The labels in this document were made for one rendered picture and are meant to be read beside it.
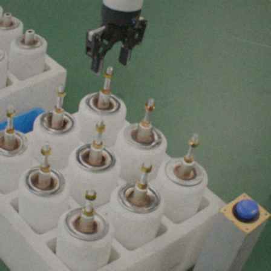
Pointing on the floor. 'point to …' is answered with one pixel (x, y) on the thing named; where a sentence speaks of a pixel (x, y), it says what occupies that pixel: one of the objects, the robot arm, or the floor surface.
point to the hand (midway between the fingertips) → (111, 62)
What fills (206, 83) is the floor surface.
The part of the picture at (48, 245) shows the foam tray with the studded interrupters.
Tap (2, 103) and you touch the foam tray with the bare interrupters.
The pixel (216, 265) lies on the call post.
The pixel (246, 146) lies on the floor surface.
